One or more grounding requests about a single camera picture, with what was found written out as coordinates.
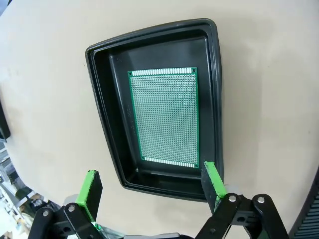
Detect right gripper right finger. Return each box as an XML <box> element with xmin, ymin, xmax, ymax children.
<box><xmin>194</xmin><ymin>161</ymin><xmax>290</xmax><ymax>239</ymax></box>

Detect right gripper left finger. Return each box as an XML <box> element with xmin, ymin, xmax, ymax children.
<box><xmin>28</xmin><ymin>170</ymin><xmax>104</xmax><ymax>239</ymax></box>

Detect green perforated circuit board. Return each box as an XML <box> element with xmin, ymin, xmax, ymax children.
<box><xmin>127</xmin><ymin>66</ymin><xmax>200</xmax><ymax>169</ymax></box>

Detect black ESD tray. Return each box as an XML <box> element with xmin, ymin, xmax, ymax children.
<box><xmin>0</xmin><ymin>99</ymin><xmax>11</xmax><ymax>140</ymax></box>
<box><xmin>84</xmin><ymin>17</ymin><xmax>226</xmax><ymax>203</ymax></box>

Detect black slotted board rack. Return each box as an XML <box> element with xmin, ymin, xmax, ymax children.
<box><xmin>289</xmin><ymin>185</ymin><xmax>319</xmax><ymax>239</ymax></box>

